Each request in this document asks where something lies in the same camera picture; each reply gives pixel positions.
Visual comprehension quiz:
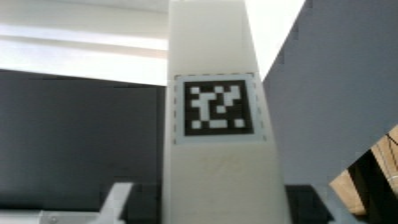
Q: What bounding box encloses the white L-shaped fence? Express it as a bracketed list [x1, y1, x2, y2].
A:
[0, 0, 307, 85]

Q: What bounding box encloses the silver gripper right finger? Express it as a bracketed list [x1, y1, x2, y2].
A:
[286, 184, 364, 224]

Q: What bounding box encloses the white desk leg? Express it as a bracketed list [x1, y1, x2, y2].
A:
[161, 0, 291, 224]

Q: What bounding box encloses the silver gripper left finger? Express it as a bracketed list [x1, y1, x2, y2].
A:
[39, 182, 133, 224]

